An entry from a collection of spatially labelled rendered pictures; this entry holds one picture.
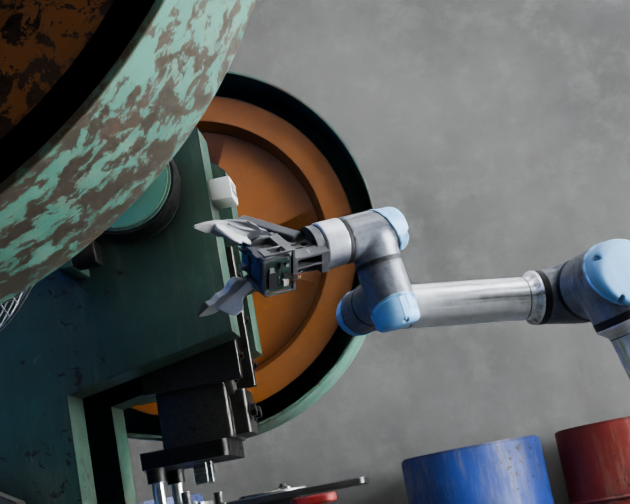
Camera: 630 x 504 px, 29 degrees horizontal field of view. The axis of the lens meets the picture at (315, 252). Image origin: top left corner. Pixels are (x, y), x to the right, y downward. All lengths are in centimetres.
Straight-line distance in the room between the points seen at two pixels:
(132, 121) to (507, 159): 493
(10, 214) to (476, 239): 488
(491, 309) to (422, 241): 357
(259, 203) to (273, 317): 26
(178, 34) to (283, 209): 185
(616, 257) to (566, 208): 369
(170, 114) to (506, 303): 126
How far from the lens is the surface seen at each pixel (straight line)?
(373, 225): 192
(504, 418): 557
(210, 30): 93
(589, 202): 575
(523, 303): 213
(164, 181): 205
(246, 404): 223
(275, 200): 271
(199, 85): 95
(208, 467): 227
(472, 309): 209
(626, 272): 204
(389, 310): 190
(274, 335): 266
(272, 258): 182
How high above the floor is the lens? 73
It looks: 12 degrees up
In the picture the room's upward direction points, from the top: 11 degrees counter-clockwise
